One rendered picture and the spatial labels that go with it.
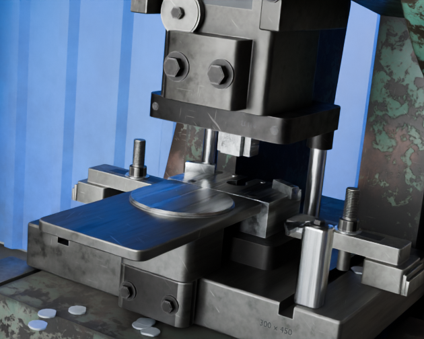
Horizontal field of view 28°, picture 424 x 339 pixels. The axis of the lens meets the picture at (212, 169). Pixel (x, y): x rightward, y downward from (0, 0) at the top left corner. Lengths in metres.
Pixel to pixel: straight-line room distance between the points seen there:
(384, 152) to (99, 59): 1.60
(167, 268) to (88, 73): 1.78
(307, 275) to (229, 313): 0.11
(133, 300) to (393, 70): 0.47
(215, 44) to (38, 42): 1.90
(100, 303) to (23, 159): 1.91
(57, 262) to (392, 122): 0.49
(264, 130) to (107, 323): 0.29
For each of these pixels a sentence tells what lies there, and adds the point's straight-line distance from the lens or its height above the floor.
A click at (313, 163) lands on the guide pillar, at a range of 1.10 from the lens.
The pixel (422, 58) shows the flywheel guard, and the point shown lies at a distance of 0.73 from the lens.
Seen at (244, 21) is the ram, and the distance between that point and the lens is 0.97.
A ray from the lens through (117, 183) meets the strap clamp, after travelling 1.19.
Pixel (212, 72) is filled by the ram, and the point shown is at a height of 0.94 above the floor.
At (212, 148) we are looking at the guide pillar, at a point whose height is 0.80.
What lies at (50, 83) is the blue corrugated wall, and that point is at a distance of 2.81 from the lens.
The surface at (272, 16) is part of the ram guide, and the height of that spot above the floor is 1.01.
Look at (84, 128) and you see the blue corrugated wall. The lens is 2.73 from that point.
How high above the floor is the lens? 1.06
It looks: 14 degrees down
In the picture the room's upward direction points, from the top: 5 degrees clockwise
